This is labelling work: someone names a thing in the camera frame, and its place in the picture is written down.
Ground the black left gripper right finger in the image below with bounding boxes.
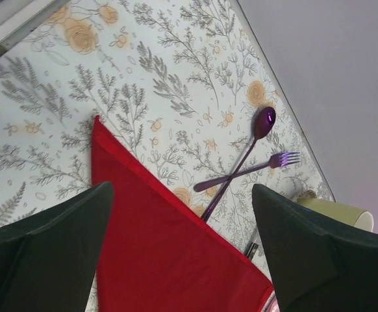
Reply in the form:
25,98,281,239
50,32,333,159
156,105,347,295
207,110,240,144
252,184,378,311

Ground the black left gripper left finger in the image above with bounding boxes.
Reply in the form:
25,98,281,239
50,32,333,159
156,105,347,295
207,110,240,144
0,181,114,311

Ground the red cloth napkin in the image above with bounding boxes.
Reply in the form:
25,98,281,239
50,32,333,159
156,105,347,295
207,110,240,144
91,119,274,311

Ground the silver fork black handle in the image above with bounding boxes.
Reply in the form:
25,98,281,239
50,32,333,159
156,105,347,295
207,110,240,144
245,242,258,260

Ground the yellow ceramic mug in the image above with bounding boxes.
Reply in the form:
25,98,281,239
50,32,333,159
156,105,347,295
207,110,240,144
297,198,374,232

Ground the pink placemat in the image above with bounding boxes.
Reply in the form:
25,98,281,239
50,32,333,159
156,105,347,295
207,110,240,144
261,291,280,312

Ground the speckled round coaster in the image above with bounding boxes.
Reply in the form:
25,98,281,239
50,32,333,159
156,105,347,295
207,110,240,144
292,190,317,202

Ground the purple fork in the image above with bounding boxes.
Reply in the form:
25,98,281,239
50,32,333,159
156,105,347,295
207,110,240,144
194,152,300,192

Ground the purple spoon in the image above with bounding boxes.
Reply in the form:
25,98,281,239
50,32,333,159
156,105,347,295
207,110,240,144
194,107,276,222

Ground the floral tablecloth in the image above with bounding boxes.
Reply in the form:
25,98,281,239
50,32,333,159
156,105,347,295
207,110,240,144
0,0,334,312

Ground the aluminium frame rail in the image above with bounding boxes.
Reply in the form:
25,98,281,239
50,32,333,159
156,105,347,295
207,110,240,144
0,0,69,58

